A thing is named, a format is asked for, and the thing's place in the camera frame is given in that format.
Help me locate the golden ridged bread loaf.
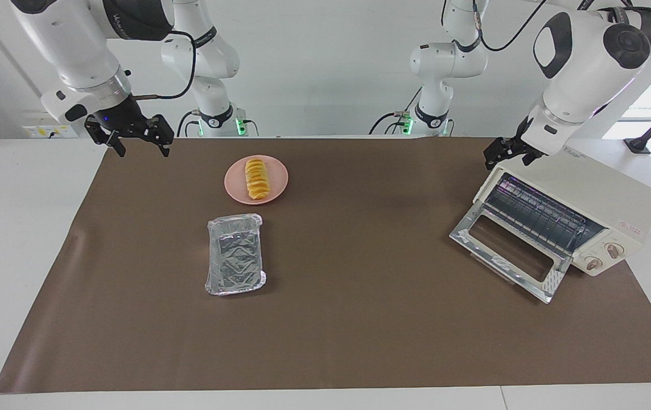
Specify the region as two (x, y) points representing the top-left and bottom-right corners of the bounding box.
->
(245, 158), (272, 200)

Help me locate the aluminium foil tray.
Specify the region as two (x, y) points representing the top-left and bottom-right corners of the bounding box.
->
(205, 214), (267, 296)

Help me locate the cream toaster oven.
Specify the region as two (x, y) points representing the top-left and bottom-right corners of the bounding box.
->
(473, 145), (651, 277)

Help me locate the glass oven door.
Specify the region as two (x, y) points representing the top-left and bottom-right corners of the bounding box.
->
(449, 200), (572, 304)

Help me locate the pink round plate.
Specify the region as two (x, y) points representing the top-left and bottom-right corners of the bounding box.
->
(224, 154), (290, 206)

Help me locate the brown table mat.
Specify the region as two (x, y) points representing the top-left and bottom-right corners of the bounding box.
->
(0, 137), (651, 393)

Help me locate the black right base cable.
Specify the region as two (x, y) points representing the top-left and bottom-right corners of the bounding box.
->
(176, 110), (201, 137)

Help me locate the black base cable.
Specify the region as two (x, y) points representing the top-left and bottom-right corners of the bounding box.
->
(176, 110), (201, 137)
(368, 85), (423, 136)

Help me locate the wire oven rack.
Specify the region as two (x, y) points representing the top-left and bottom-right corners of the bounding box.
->
(485, 174), (605, 257)

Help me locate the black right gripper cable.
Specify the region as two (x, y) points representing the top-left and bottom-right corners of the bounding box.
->
(132, 30), (197, 101)

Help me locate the white wall outlet box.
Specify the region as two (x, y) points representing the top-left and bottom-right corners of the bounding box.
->
(22, 124), (79, 139)

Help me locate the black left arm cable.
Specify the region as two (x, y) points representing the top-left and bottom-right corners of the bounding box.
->
(472, 0), (548, 53)

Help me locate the black left base cable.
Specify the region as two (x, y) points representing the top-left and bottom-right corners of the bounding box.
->
(368, 85), (423, 136)

